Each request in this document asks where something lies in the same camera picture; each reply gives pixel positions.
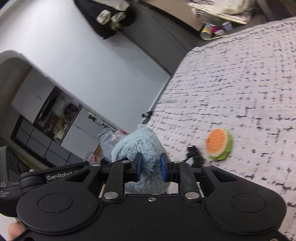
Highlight white cabinet with shelf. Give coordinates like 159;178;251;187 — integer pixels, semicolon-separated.
11;69;107;167

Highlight black jacket hanging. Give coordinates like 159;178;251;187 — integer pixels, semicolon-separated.
74;0;136;40

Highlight grey pink plush toy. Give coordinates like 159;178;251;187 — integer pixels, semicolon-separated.
111;125;170;194

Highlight dark grey door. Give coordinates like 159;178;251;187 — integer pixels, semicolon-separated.
121;1;203;75

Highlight grey white garbage bags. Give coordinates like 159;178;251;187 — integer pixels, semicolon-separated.
84;128;127;164

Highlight person's hand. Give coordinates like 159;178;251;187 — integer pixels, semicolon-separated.
8;221;25;241

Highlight burger plush toy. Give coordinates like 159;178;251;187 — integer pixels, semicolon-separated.
205;128;233;161

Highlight black plush with white belly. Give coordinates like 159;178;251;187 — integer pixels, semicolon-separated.
183;146;205;168

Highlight white black patterned blanket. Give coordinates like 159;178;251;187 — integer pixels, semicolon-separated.
148;18;295;240

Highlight beige tote bag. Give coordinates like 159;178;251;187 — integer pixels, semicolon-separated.
187;0;256;25

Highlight framed brown board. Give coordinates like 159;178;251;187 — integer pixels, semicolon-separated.
144;0;204;32

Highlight paper cup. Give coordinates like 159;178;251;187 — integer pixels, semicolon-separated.
200;23;215;41

